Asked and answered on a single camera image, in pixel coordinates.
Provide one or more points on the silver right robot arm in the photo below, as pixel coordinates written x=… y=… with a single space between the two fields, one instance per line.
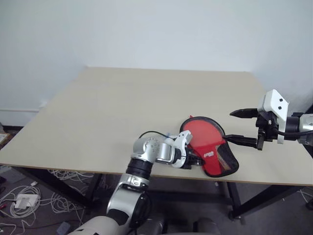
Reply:
x=305 y=123

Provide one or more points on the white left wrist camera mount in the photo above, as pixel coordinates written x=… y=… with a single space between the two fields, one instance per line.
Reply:
x=182 y=140

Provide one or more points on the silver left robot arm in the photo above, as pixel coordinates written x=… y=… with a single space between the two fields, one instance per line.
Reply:
x=146 y=149

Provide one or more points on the grey floor pedal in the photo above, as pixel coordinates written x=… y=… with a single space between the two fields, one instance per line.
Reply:
x=64 y=227

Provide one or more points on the red table tennis paddle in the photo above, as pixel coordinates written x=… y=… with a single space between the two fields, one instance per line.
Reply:
x=201 y=131

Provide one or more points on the white power strip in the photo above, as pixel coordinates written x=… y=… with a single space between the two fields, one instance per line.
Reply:
x=25 y=199

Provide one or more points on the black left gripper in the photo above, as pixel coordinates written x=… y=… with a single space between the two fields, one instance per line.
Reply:
x=187 y=161

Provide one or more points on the black metal table frame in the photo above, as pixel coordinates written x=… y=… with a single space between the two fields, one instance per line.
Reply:
x=61 y=188

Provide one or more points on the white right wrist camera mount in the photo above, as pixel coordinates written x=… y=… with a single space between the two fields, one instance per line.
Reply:
x=277 y=102

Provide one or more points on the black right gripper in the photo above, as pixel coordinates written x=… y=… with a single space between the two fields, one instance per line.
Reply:
x=266 y=128

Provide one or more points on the red black mesh paddle case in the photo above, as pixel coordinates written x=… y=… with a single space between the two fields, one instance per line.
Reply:
x=220 y=161

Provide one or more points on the dark rounded shape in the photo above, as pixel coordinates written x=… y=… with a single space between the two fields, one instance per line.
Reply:
x=157 y=226

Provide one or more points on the cardboard box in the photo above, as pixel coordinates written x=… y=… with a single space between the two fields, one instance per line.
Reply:
x=3 y=137

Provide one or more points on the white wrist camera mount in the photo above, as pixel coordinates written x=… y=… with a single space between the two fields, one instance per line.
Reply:
x=182 y=140
x=277 y=102

